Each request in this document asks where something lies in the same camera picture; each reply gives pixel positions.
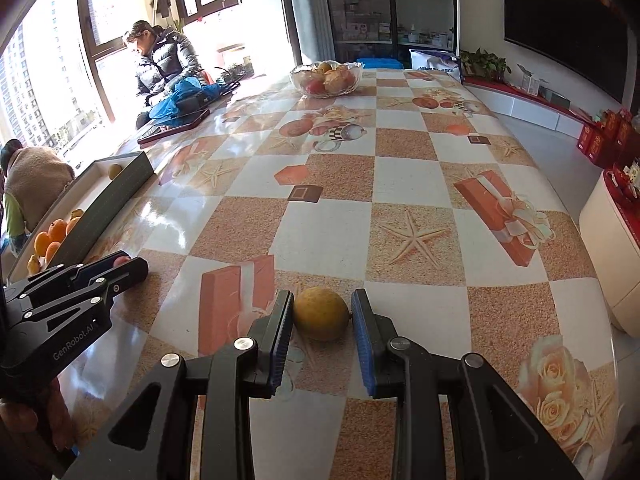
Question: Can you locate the white printed bag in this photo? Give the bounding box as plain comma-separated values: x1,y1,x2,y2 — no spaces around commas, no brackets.
409,49,461,81

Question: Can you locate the green potted plant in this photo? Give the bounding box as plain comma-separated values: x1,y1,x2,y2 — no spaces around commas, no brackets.
459,47,512,83

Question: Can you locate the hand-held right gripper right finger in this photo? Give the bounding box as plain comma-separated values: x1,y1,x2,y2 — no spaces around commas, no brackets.
351,289,583,480

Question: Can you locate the blue plastic bag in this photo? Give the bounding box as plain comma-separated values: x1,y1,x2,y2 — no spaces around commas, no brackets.
149,77,222,121

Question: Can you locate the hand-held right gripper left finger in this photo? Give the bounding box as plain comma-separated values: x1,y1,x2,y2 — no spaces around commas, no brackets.
65,290,295,480

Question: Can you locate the white low cabinet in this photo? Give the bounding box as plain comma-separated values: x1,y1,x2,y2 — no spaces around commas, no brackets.
462,77,596,138

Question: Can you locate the round white side table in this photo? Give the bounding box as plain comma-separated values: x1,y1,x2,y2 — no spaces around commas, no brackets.
579,167,640,333

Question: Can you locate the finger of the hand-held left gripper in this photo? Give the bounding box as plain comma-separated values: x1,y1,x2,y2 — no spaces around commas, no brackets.
20,257,150,327
4,256,119,305

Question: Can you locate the printed checkered tablecloth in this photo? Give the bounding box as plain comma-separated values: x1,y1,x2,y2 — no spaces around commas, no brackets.
55,67,621,480

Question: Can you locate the glass fruit bowl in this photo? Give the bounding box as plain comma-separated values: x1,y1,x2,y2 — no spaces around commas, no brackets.
290,61,364,98

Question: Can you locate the glass door display cabinet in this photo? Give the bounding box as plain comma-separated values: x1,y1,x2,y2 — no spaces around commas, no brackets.
285,0,458,68

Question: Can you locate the black wall television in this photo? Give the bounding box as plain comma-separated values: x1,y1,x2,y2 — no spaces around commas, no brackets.
501,0,628,103

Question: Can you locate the black pouch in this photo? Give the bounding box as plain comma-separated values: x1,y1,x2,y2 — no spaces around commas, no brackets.
177,89,213,113

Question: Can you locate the grey box with white inside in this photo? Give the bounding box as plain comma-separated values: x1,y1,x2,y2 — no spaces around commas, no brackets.
10,151,154,281

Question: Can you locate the person's left hand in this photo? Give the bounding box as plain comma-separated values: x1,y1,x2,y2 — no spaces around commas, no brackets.
0,384,76,467

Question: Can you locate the window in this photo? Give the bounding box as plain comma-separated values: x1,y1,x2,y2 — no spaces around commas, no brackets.
0,0,288,161

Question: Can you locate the small white box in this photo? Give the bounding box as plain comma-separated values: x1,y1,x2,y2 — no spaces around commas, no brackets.
517,65,543,96

